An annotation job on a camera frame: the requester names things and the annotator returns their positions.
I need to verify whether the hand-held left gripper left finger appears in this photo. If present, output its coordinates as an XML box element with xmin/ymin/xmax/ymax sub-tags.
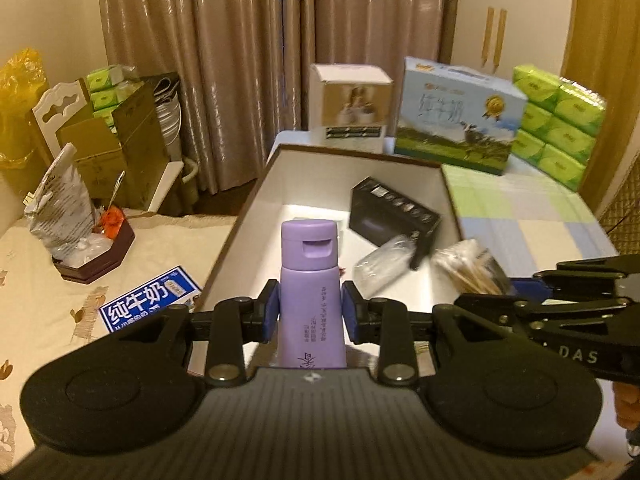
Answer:
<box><xmin>117</xmin><ymin>280</ymin><xmax>279</xmax><ymax>389</ymax></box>

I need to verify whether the olive cardboard box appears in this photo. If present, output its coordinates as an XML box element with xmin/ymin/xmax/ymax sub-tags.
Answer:
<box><xmin>60</xmin><ymin>82</ymin><xmax>166</xmax><ymax>211</ymax></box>

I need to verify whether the clear plastic bag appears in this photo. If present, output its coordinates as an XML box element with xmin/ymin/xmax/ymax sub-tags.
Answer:
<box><xmin>354</xmin><ymin>234</ymin><xmax>419</xmax><ymax>304</ymax></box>

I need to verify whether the purple lotion tube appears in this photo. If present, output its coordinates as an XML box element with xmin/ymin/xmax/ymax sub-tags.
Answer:
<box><xmin>277</xmin><ymin>220</ymin><xmax>349</xmax><ymax>369</ymax></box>

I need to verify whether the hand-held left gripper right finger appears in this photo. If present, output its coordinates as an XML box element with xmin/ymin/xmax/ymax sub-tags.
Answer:
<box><xmin>341</xmin><ymin>280</ymin><xmax>507</xmax><ymax>387</ymax></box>

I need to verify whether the stack of green tissue packs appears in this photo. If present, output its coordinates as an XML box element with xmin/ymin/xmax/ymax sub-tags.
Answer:
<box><xmin>512</xmin><ymin>64</ymin><xmax>609</xmax><ymax>191</ymax></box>

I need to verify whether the black product box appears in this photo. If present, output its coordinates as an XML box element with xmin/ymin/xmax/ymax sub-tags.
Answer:
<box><xmin>350</xmin><ymin>176</ymin><xmax>442</xmax><ymax>271</ymax></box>

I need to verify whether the clear cotton swab container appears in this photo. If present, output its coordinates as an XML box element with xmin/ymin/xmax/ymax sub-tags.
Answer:
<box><xmin>432</xmin><ymin>239</ymin><xmax>512</xmax><ymax>296</ymax></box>

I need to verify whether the plaid tablecloth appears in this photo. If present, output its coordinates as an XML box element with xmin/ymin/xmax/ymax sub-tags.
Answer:
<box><xmin>441</xmin><ymin>162</ymin><xmax>622</xmax><ymax>272</ymax></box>

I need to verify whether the yellow plastic bag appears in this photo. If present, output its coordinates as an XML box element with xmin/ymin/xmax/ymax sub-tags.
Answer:
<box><xmin>0</xmin><ymin>49</ymin><xmax>47</xmax><ymax>169</ymax></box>

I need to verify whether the white carved chair back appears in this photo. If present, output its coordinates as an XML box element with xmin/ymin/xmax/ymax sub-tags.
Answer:
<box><xmin>31</xmin><ymin>80</ymin><xmax>94</xmax><ymax>161</ymax></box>

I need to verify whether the blue milk gift box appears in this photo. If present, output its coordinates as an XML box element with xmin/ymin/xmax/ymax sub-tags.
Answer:
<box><xmin>394</xmin><ymin>56</ymin><xmax>529</xmax><ymax>176</ymax></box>

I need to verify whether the golden curtain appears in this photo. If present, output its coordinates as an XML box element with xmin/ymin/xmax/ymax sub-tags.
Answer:
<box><xmin>560</xmin><ymin>0</ymin><xmax>640</xmax><ymax>207</ymax></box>

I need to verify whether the orange wrapped item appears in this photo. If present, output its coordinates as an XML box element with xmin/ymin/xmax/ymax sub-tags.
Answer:
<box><xmin>100</xmin><ymin>208</ymin><xmax>126</xmax><ymax>239</ymax></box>

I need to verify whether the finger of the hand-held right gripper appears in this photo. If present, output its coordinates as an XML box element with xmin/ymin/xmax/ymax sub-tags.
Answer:
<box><xmin>509</xmin><ymin>253</ymin><xmax>640</xmax><ymax>302</ymax></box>
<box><xmin>454</xmin><ymin>292</ymin><xmax>640</xmax><ymax>342</ymax></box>

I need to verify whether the person's right hand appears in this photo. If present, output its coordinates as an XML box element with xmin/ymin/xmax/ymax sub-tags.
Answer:
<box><xmin>614</xmin><ymin>382</ymin><xmax>640</xmax><ymax>432</ymax></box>

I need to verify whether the beige curtain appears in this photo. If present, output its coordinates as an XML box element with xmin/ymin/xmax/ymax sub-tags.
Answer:
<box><xmin>95</xmin><ymin>0</ymin><xmax>462</xmax><ymax>207</ymax></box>

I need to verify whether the printed plastic bag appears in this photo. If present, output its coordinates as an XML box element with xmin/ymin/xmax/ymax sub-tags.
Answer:
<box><xmin>25</xmin><ymin>142</ymin><xmax>101</xmax><ymax>261</ymax></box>

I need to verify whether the white product box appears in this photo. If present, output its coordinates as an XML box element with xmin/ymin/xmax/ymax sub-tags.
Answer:
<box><xmin>307</xmin><ymin>62</ymin><xmax>394</xmax><ymax>154</ymax></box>

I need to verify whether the quilted brown chair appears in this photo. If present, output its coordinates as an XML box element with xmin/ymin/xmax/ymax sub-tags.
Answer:
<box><xmin>597</xmin><ymin>157</ymin><xmax>640</xmax><ymax>257</ymax></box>

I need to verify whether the large white box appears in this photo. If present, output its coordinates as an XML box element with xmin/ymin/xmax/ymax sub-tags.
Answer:
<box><xmin>192</xmin><ymin>144</ymin><xmax>466</xmax><ymax>371</ymax></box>

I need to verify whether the dark red hexagonal box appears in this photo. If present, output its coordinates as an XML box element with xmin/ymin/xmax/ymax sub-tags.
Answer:
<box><xmin>51</xmin><ymin>207</ymin><xmax>136</xmax><ymax>286</ymax></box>

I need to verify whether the wooden door handle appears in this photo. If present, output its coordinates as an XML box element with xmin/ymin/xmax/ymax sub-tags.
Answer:
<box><xmin>482</xmin><ymin>6</ymin><xmax>496</xmax><ymax>61</ymax></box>
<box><xmin>492</xmin><ymin>8</ymin><xmax>509</xmax><ymax>69</ymax></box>

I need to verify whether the blue milk carton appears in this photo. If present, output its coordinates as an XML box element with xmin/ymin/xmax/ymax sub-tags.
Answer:
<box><xmin>99</xmin><ymin>265</ymin><xmax>203</xmax><ymax>335</ymax></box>

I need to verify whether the white paper shopping bag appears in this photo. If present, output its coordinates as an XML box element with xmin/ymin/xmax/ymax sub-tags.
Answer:
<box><xmin>152</xmin><ymin>74</ymin><xmax>184</xmax><ymax>161</ymax></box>

